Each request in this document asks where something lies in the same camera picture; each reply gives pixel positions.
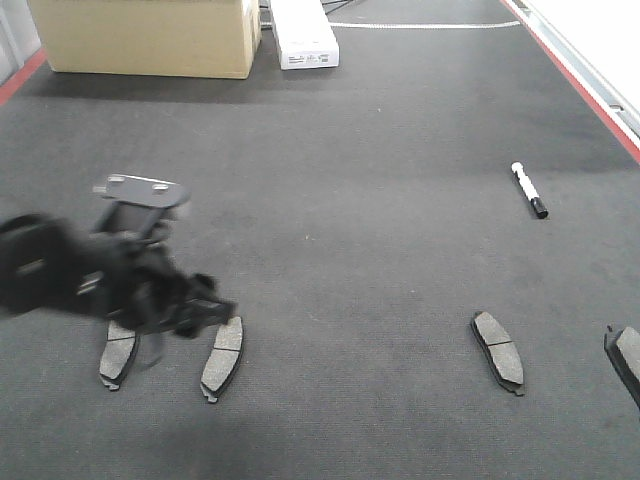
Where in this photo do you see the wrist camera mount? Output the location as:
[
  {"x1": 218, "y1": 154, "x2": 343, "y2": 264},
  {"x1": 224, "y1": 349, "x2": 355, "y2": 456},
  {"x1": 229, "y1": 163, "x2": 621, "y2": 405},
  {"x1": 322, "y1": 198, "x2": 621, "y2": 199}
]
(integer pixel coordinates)
[{"x1": 93, "y1": 173, "x2": 191, "y2": 238}]

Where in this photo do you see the cardboard box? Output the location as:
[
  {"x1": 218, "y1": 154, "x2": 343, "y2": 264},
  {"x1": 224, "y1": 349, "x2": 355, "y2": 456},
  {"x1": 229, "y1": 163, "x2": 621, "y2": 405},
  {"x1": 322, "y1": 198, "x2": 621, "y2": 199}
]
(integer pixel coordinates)
[{"x1": 28, "y1": 1, "x2": 261, "y2": 79}]

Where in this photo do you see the white long box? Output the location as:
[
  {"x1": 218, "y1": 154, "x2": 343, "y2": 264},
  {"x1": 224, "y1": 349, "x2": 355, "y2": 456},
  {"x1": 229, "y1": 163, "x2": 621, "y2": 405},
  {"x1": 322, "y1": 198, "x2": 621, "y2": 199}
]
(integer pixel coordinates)
[{"x1": 268, "y1": 0, "x2": 340, "y2": 71}]

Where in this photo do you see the white conveyor side rail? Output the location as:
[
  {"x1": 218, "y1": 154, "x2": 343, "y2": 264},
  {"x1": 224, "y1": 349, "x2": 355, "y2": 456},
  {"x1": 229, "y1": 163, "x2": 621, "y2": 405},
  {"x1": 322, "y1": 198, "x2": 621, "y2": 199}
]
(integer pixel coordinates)
[{"x1": 502, "y1": 1, "x2": 639, "y2": 163}]

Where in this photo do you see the white black marker pen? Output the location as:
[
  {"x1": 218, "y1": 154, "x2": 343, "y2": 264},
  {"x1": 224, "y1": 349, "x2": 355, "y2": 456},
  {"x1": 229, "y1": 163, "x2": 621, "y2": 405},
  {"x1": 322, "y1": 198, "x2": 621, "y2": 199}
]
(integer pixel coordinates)
[{"x1": 511, "y1": 162, "x2": 549, "y2": 219}]

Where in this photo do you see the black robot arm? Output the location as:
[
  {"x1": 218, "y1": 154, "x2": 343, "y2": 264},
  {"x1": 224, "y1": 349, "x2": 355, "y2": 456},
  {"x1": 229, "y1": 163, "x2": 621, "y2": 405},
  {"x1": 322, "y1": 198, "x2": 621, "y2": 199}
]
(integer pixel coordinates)
[{"x1": 1, "y1": 214, "x2": 236, "y2": 358}]

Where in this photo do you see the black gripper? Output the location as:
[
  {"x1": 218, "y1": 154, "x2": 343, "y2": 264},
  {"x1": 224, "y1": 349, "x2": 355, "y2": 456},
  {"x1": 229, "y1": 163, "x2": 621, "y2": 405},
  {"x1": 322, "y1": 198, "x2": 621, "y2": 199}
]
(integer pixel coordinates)
[{"x1": 77, "y1": 233, "x2": 236, "y2": 369}]

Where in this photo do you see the grey brake pad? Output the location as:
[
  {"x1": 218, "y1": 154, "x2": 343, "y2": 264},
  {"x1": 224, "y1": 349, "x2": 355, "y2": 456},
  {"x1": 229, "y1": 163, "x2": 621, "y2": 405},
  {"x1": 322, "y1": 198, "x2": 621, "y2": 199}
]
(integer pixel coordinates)
[
  {"x1": 604, "y1": 325, "x2": 639, "y2": 407},
  {"x1": 470, "y1": 311, "x2": 525, "y2": 397},
  {"x1": 99, "y1": 321, "x2": 140, "y2": 392},
  {"x1": 200, "y1": 316, "x2": 244, "y2": 404}
]

